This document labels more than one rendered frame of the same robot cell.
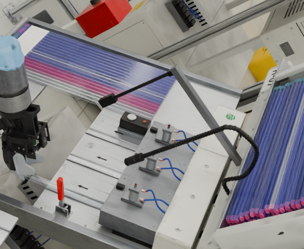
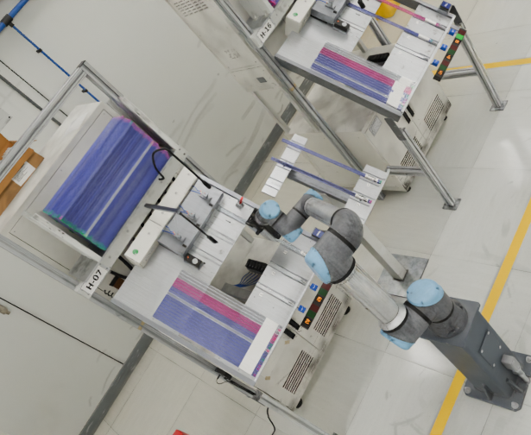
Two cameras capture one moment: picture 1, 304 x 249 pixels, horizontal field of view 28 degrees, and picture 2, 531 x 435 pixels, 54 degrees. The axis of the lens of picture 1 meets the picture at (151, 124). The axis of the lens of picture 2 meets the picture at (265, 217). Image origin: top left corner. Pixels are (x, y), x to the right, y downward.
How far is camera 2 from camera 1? 2.12 m
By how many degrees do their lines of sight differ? 68
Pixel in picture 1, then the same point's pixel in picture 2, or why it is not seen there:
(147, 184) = (196, 206)
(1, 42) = (270, 208)
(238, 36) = not seen: outside the picture
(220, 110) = (139, 257)
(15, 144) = not seen: hidden behind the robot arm
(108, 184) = (215, 223)
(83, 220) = (230, 201)
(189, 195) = (177, 193)
